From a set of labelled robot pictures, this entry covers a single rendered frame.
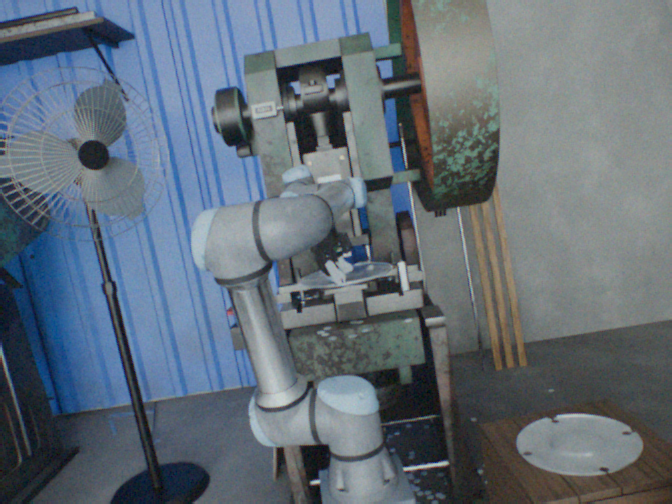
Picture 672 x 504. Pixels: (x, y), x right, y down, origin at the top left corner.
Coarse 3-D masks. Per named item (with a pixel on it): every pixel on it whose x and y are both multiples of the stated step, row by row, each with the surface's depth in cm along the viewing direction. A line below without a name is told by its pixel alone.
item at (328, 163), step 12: (336, 144) 185; (312, 156) 179; (324, 156) 179; (336, 156) 179; (348, 156) 179; (312, 168) 180; (324, 168) 180; (336, 168) 180; (348, 168) 180; (324, 180) 180; (348, 216) 179; (336, 228) 180; (348, 228) 179; (360, 228) 183
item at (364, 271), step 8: (360, 264) 193; (368, 264) 192; (376, 264) 189; (384, 264) 186; (320, 272) 192; (352, 272) 180; (360, 272) 177; (368, 272) 178; (376, 272) 176; (384, 272) 172; (304, 280) 184; (312, 280) 181; (320, 280) 179; (328, 280) 177; (352, 280) 171; (360, 280) 167; (368, 280) 168
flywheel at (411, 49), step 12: (408, 0) 188; (408, 12) 194; (408, 24) 198; (408, 36) 202; (408, 48) 205; (408, 60) 208; (420, 60) 177; (408, 72) 210; (420, 72) 177; (408, 96) 218; (420, 96) 186; (420, 108) 211; (420, 120) 211; (420, 132) 210; (420, 144) 209; (420, 156) 213; (432, 168) 197; (432, 180) 192
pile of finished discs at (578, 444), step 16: (560, 416) 156; (576, 416) 155; (592, 416) 153; (528, 432) 152; (544, 432) 150; (560, 432) 148; (576, 432) 146; (592, 432) 145; (608, 432) 144; (528, 448) 144; (544, 448) 143; (560, 448) 140; (576, 448) 139; (592, 448) 138; (608, 448) 138; (624, 448) 136; (640, 448) 135; (544, 464) 136; (560, 464) 135; (576, 464) 133; (592, 464) 132; (608, 464) 131; (624, 464) 130
